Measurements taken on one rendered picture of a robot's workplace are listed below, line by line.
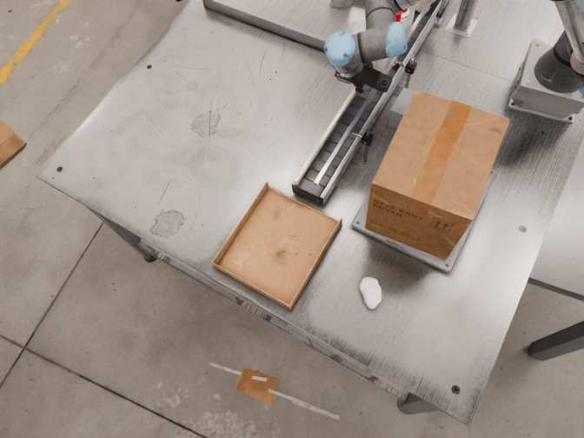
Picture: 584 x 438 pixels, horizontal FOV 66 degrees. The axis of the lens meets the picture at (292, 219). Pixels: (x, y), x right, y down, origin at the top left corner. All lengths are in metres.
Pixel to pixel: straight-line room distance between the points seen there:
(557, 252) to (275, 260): 0.79
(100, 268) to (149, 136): 1.01
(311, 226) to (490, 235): 0.51
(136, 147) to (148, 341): 0.99
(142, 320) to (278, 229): 1.12
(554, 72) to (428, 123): 0.51
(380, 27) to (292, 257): 0.65
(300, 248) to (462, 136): 0.53
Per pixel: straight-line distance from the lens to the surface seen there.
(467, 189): 1.10
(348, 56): 1.16
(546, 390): 2.23
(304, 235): 1.32
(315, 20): 1.77
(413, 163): 1.11
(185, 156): 1.53
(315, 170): 1.37
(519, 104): 1.64
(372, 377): 1.85
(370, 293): 1.24
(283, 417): 2.06
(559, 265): 1.43
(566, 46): 1.52
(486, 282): 1.34
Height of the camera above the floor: 2.05
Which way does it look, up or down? 65 degrees down
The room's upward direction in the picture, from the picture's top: 12 degrees counter-clockwise
